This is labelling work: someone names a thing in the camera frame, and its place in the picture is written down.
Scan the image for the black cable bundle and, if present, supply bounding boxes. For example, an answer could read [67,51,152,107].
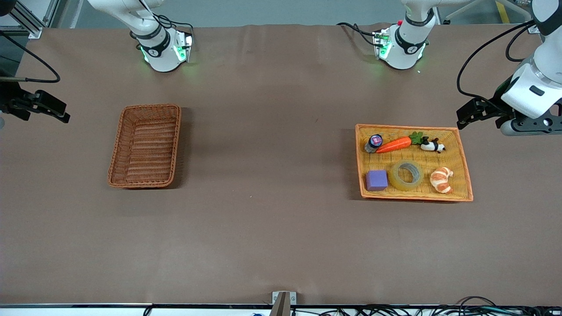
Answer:
[290,296,562,316]

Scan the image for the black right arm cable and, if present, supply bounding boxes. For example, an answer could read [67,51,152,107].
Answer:
[0,32,61,84]

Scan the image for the aluminium frame profile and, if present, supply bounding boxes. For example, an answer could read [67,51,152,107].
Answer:
[441,0,540,34]
[9,0,60,39]

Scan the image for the clear yellowish tape roll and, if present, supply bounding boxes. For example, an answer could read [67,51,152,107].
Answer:
[388,160,424,191]

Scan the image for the black white panda figure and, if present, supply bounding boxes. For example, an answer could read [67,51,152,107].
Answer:
[420,137,447,154]

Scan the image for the grey metal table bracket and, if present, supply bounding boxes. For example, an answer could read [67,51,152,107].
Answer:
[272,291,297,316]

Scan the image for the small bottle with pink lid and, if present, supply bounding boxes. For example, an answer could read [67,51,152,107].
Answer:
[364,134,383,154]

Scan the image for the short looped black arm cable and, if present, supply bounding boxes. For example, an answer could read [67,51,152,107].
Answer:
[505,25,534,62]

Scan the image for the brown table cover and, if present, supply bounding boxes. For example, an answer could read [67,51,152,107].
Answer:
[0,24,562,306]

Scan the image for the black left base cable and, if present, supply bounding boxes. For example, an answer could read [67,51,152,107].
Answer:
[336,22,379,47]

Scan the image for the yellow wicker basket orange rim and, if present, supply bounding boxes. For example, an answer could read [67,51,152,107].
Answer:
[355,124,474,202]

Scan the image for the purple cube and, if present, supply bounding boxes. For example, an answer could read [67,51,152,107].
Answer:
[366,170,389,192]

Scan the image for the orange toy carrot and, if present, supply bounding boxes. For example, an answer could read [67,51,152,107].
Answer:
[376,131,424,154]

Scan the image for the black base cable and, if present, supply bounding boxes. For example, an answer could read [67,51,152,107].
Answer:
[336,22,379,47]
[132,0,195,44]

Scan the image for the black right base cable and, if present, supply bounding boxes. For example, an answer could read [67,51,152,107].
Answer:
[132,0,195,44]

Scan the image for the toy croissant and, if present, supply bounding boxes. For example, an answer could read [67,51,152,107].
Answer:
[430,166,454,194]

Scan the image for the long black left arm cable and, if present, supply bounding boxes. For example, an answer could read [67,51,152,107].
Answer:
[457,20,537,101]

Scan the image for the brown wicker basket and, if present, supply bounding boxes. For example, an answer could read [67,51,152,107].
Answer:
[108,104,182,189]

